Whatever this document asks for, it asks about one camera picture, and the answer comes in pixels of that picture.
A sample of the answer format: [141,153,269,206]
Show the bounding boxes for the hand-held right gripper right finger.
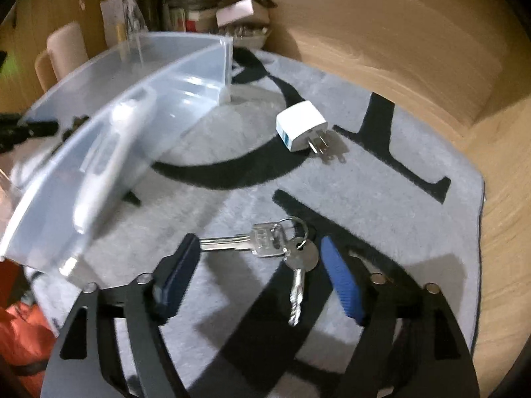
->
[319,236,482,398]

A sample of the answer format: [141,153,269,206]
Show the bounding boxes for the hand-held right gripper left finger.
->
[39,233,202,398]

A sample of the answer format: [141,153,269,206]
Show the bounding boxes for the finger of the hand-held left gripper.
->
[0,112,59,152]

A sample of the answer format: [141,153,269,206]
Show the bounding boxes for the clear plastic storage bin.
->
[0,31,234,277]

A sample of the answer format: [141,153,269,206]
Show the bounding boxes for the silver keys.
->
[199,216,320,327]

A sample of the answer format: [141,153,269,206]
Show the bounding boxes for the grey mat with black letters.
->
[25,47,486,398]

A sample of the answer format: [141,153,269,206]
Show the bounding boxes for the white handheld massager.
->
[72,89,158,235]

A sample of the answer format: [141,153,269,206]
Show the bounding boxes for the white paper note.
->
[100,0,134,46]

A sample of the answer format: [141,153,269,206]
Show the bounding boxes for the white plug adapter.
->
[275,100,347,164]

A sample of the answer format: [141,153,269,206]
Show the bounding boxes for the person's orange clothing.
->
[0,257,58,398]

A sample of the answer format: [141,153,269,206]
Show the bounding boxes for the stack of books and papers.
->
[166,0,233,34]

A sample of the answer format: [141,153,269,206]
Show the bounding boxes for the white bowl of small bits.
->
[220,25,271,49]

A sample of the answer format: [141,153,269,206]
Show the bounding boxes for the small white box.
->
[216,0,271,28]

